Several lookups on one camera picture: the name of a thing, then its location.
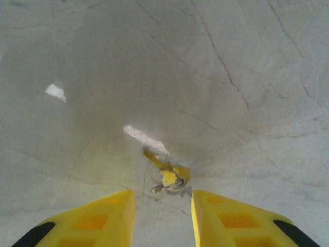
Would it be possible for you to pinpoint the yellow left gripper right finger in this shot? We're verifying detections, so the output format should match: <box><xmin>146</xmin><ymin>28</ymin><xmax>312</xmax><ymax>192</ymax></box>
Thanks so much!
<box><xmin>190</xmin><ymin>189</ymin><xmax>321</xmax><ymax>247</ymax></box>

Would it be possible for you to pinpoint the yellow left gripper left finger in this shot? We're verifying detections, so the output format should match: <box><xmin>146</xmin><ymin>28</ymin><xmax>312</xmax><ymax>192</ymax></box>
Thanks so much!
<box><xmin>11</xmin><ymin>189</ymin><xmax>136</xmax><ymax>247</ymax></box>

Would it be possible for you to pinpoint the silver key ring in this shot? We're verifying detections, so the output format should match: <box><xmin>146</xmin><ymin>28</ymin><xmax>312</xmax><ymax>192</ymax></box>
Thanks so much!
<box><xmin>151</xmin><ymin>177</ymin><xmax>193</xmax><ymax>198</ymax></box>

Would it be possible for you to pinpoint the small brass key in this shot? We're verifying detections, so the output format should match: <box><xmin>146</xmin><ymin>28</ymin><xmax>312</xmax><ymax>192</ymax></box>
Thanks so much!
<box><xmin>142</xmin><ymin>146</ymin><xmax>191</xmax><ymax>188</ymax></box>

